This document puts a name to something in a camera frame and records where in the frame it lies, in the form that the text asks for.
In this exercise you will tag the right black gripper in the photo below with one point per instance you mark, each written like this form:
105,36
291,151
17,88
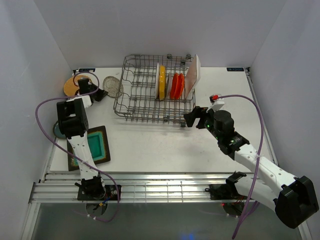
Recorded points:
197,112

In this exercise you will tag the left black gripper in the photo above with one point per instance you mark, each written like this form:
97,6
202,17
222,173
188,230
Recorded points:
101,93

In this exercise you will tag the speckled beige small plate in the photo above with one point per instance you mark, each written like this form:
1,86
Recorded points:
113,87

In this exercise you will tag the woven bamboo round plate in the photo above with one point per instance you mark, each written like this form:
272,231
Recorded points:
71,87

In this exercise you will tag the orange round plate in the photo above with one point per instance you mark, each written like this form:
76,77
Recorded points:
174,84
182,84

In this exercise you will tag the white rectangular plate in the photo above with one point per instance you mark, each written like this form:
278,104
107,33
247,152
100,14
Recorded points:
192,76

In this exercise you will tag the light blue scalloped plate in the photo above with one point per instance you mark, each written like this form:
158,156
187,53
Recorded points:
169,86

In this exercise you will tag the yellow dotted scalloped plate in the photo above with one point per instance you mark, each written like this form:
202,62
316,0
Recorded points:
162,82

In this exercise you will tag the white plate green rim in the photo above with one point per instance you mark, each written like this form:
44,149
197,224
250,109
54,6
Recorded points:
157,81

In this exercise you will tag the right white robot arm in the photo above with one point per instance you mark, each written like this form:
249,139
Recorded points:
293,199

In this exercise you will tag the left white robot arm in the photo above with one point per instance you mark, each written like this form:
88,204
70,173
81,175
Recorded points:
73,123

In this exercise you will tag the teal square brown-rimmed plate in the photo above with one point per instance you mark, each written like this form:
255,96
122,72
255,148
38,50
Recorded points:
98,145

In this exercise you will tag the dark teal round plate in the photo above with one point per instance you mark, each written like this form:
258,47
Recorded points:
56,131

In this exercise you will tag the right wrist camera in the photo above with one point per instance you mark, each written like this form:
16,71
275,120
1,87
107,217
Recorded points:
217,102

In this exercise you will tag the grey wire dish rack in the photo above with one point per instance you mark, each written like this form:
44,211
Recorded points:
138,96

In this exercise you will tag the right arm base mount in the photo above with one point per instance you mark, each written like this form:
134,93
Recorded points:
220,192

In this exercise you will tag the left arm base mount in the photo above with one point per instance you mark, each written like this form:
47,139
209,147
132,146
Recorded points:
110,192

